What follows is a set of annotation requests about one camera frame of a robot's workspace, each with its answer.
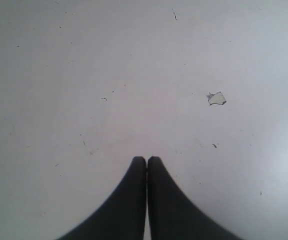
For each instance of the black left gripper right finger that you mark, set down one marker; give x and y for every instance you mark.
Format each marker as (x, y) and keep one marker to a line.
(172, 216)

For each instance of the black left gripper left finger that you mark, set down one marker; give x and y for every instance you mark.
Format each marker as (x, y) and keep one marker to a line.
(123, 214)

